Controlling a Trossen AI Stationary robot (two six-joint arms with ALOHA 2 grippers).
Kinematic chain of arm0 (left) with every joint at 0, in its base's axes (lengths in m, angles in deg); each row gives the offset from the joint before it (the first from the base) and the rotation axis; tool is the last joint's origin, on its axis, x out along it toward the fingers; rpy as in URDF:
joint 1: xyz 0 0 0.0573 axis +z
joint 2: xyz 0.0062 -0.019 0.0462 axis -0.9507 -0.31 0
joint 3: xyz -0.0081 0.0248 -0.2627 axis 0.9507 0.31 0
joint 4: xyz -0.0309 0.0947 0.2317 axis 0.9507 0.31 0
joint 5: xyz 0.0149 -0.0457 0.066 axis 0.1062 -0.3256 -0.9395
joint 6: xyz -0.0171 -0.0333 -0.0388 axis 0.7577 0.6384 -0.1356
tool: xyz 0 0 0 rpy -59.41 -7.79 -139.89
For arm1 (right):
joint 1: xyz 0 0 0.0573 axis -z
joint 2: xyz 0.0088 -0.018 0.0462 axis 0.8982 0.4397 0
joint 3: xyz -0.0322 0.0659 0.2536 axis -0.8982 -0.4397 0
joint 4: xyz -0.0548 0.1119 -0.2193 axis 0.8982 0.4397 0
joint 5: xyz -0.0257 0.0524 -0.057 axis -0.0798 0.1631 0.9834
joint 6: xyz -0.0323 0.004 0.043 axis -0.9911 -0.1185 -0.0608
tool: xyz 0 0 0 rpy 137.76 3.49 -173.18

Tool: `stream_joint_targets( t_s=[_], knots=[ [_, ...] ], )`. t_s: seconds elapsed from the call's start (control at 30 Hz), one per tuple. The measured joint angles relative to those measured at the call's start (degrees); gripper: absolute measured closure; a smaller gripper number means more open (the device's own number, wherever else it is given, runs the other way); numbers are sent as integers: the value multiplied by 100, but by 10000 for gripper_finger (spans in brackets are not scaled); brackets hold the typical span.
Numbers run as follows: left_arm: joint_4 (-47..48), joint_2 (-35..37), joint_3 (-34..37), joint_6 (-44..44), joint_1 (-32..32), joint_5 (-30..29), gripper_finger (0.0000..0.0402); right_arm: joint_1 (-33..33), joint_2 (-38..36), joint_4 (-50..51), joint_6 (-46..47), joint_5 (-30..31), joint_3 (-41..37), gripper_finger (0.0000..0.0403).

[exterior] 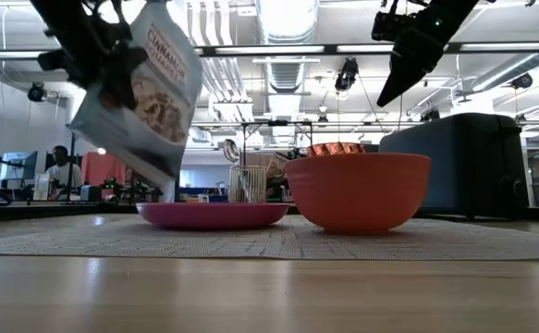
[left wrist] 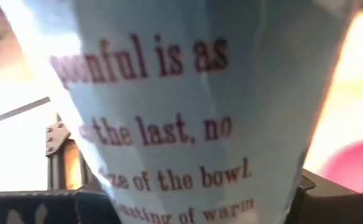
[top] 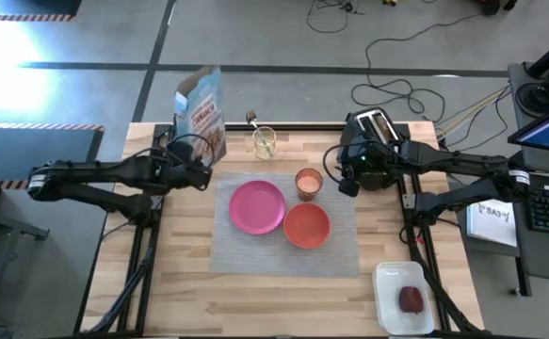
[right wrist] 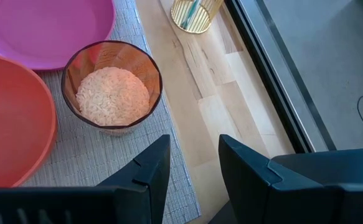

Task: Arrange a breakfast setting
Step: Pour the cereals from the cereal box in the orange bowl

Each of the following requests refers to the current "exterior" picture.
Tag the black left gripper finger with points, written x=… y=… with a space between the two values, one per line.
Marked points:
x=123 y=78

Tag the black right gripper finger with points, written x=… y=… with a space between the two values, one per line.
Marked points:
x=400 y=78

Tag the blue cinnamon cereal box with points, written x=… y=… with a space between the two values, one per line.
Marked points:
x=167 y=106

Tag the orange faceted cup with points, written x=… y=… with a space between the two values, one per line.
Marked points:
x=336 y=149

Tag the orange plastic bowl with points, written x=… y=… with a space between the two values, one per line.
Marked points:
x=357 y=194

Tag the pink plastic plate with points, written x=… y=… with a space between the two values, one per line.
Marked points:
x=213 y=216

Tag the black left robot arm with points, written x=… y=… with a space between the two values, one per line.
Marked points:
x=56 y=14

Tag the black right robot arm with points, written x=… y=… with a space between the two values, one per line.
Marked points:
x=458 y=7

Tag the black overhead rig bar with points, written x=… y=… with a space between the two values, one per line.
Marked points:
x=454 y=47

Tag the black ceiling spotlight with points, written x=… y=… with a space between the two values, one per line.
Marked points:
x=522 y=81
x=36 y=92

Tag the orange partition panel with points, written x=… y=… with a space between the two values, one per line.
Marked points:
x=105 y=168

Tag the black two-slot toaster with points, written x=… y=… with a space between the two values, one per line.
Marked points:
x=463 y=166

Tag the person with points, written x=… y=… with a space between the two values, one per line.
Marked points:
x=63 y=173

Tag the background computer monitor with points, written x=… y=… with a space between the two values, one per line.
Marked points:
x=17 y=166

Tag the grey woven placemat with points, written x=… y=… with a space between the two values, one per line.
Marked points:
x=112 y=240

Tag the clear glass cup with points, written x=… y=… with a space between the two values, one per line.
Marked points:
x=248 y=185

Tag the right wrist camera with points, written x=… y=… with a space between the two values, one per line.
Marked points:
x=387 y=25

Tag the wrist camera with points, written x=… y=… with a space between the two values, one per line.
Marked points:
x=54 y=60
x=387 y=25

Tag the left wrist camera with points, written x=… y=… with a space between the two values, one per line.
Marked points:
x=54 y=60

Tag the hanging black camera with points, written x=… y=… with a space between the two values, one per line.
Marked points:
x=346 y=74

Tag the silver ceiling air duct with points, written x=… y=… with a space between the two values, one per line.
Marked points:
x=287 y=28

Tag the black background stand frame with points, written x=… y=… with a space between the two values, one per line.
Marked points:
x=276 y=123

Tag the black aluminium table frame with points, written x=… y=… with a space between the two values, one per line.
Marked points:
x=42 y=212

